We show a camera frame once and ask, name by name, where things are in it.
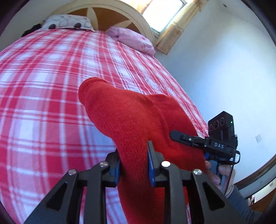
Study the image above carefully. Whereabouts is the black camera box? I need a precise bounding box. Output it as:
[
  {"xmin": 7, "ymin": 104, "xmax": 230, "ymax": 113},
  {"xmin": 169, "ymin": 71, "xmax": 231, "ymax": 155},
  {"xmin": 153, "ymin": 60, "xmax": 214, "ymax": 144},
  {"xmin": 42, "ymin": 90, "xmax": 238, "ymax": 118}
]
[{"xmin": 208, "ymin": 111, "xmax": 235, "ymax": 140}]

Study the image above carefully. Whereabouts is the red white plaid bedspread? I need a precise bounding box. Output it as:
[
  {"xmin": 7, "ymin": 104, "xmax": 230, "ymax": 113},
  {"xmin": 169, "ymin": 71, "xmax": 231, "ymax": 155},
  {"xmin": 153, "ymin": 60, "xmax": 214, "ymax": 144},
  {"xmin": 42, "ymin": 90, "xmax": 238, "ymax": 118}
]
[{"xmin": 1, "ymin": 29, "xmax": 208, "ymax": 223}]

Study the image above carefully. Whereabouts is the beige window curtain right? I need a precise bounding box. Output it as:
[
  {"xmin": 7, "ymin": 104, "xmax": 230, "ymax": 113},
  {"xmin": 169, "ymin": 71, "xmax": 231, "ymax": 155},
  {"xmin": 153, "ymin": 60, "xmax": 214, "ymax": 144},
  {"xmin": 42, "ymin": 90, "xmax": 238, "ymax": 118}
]
[{"xmin": 155, "ymin": 0, "xmax": 208, "ymax": 55}]

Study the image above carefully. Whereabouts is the person's right hand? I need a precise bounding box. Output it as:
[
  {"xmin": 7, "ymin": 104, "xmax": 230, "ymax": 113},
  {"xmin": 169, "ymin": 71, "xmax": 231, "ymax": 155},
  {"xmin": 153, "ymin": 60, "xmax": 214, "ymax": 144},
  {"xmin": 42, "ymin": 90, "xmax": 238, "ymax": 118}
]
[{"xmin": 205, "ymin": 160, "xmax": 236, "ymax": 195}]

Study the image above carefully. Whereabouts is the pink pillow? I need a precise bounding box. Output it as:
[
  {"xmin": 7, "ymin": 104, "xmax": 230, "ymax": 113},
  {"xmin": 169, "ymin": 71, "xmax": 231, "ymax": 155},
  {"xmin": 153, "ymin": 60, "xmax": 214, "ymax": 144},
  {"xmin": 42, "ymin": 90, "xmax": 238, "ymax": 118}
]
[{"xmin": 106, "ymin": 26, "xmax": 155, "ymax": 57}]

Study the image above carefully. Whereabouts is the cream arched headboard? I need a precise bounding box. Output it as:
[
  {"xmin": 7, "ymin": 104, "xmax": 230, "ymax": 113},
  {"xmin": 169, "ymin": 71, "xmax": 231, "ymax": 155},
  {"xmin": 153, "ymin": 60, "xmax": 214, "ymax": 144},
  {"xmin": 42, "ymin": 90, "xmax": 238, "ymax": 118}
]
[{"xmin": 53, "ymin": 1, "xmax": 154, "ymax": 42}]

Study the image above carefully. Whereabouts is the black cloth beside pillow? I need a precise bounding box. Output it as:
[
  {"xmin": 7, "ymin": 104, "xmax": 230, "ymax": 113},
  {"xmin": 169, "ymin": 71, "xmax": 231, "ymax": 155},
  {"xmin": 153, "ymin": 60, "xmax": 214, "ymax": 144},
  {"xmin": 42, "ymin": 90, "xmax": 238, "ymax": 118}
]
[{"xmin": 21, "ymin": 23, "xmax": 42, "ymax": 37}]

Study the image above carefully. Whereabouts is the grey sleeve forearm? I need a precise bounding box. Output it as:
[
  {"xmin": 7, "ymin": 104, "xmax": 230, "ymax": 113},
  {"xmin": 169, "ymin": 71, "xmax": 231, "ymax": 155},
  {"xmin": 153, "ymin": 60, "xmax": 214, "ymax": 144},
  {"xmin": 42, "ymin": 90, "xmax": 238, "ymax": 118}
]
[{"xmin": 225, "ymin": 185, "xmax": 261, "ymax": 223}]

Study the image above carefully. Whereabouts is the white wall socket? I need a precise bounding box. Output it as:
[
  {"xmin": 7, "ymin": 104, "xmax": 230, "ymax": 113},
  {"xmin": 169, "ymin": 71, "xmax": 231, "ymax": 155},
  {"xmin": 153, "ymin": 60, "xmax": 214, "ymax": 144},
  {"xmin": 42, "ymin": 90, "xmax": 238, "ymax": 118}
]
[{"xmin": 255, "ymin": 134, "xmax": 262, "ymax": 143}]

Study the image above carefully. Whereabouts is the red knit sweater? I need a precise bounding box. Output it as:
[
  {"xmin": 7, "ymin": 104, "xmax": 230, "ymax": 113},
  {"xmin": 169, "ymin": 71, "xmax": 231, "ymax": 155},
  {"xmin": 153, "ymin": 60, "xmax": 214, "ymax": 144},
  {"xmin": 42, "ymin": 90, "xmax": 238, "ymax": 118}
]
[{"xmin": 78, "ymin": 78, "xmax": 205, "ymax": 223}]

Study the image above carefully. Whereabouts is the white patterned pillow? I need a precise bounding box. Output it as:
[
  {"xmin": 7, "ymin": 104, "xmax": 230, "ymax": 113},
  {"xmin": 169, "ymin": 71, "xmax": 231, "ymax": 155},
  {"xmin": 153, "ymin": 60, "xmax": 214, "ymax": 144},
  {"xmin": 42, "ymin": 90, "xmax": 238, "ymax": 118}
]
[{"xmin": 41, "ymin": 14, "xmax": 95, "ymax": 32}]

